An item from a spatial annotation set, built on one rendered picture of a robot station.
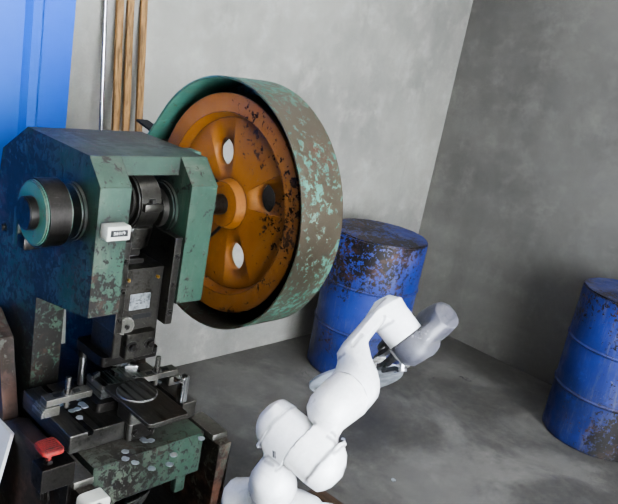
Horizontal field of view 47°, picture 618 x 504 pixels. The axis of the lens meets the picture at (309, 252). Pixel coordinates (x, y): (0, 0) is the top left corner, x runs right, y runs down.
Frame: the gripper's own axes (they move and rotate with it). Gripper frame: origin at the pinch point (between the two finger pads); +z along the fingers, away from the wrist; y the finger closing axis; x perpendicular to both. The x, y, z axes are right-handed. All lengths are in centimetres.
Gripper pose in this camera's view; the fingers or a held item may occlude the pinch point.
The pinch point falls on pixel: (376, 364)
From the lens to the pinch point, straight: 207.6
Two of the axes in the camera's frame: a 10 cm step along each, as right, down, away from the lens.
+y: -1.3, -8.9, 4.3
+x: -9.2, -0.6, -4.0
